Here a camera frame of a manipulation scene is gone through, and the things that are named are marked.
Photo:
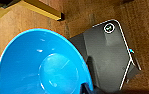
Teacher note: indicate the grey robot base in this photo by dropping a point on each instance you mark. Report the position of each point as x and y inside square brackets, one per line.
[106, 60]

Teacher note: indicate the round silver base bolt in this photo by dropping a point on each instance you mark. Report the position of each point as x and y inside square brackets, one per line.
[109, 27]

